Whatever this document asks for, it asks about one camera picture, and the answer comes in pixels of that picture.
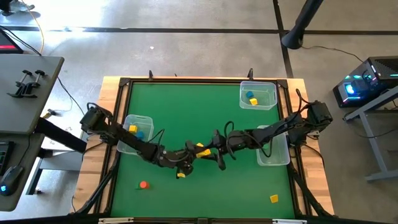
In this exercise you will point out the green cube block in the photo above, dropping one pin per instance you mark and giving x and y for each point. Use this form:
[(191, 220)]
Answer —
[(136, 186)]

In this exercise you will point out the blue wedge block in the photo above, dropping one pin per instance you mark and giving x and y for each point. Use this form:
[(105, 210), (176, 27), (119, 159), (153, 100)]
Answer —
[(249, 94)]

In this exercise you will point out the black keyboard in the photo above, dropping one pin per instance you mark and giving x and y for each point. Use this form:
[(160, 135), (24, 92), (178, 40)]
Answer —
[(4, 155)]

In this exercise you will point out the clear plastic bin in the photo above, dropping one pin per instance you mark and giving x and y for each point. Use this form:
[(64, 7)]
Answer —
[(267, 104), (146, 119), (280, 155)]

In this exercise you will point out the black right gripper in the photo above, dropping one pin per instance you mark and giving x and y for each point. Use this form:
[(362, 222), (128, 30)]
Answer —
[(236, 141)]

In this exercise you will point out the slim yellow cylinder block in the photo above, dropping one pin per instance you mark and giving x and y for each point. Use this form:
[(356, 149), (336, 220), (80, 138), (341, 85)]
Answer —
[(204, 153)]

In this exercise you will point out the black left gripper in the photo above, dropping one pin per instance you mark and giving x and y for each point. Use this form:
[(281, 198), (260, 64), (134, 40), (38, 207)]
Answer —
[(174, 158)]

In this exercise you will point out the dark desk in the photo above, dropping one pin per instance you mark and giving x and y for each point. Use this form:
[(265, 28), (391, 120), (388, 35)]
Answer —
[(28, 186)]

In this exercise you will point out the yellow cube bottom right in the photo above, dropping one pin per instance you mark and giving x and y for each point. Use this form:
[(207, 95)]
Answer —
[(274, 198)]

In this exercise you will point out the dark bar clamp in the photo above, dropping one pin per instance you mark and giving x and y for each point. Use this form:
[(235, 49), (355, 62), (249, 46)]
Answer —
[(150, 77), (250, 76)]

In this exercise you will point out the computer case with lights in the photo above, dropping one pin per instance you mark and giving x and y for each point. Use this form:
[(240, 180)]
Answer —
[(382, 71)]

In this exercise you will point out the black mounting beam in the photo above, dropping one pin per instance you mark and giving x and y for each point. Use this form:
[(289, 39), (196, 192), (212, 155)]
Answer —
[(62, 137)]

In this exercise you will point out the grey desk leg frame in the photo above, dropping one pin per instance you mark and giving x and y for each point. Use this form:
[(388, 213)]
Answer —
[(59, 160)]

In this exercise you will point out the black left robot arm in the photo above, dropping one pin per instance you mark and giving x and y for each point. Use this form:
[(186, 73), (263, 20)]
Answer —
[(130, 141)]

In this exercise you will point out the dark stand base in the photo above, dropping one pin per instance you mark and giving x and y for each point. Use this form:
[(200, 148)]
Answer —
[(12, 7)]

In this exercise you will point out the red cylinder block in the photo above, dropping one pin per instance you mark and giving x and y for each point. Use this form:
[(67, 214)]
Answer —
[(144, 185)]

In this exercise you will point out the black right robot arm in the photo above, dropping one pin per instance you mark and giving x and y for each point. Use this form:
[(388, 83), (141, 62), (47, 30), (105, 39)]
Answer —
[(280, 127)]

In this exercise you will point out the grey metal stand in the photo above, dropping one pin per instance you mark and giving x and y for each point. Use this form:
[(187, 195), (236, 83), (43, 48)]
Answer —
[(373, 140)]

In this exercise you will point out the dark laptop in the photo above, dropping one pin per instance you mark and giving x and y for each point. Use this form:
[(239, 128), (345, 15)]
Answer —
[(7, 43)]

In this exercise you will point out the black pole stand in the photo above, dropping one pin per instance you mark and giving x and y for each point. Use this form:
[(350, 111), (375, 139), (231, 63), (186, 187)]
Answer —
[(298, 28)]

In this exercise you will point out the black table frame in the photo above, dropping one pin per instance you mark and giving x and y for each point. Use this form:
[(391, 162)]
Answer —
[(202, 81)]

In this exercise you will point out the small yellow block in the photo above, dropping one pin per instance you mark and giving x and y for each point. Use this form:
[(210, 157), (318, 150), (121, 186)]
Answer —
[(181, 175)]

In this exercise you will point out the black screw clamp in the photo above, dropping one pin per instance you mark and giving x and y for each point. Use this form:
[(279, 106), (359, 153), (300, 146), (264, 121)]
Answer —
[(21, 84), (34, 82)]

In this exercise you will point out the black computer mouse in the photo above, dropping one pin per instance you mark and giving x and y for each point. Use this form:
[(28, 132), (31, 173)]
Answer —
[(12, 179)]

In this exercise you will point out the blue cylinder block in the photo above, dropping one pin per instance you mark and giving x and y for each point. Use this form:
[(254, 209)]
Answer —
[(140, 135)]

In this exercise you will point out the white paper sheet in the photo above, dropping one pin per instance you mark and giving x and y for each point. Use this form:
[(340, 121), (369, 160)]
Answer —
[(56, 145)]

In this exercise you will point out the silver metal bracket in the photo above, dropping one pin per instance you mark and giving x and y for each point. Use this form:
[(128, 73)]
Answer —
[(116, 220), (289, 221)]

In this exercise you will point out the grey side desk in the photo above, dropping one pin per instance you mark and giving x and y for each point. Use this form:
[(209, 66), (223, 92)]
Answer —
[(18, 115)]

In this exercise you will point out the green table mat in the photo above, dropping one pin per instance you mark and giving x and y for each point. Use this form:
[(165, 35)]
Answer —
[(186, 193)]

